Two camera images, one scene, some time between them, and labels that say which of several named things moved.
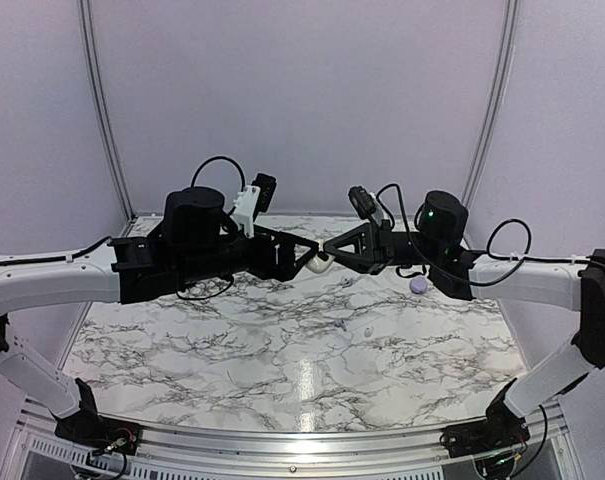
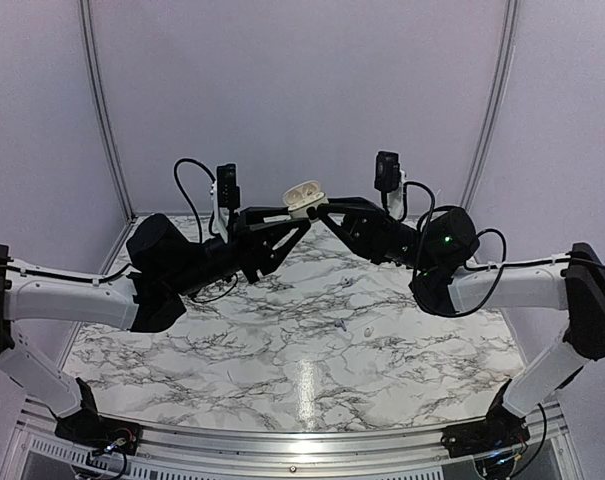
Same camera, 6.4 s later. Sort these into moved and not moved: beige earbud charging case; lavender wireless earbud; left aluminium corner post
Moved: beige earbud charging case
Not moved: left aluminium corner post; lavender wireless earbud
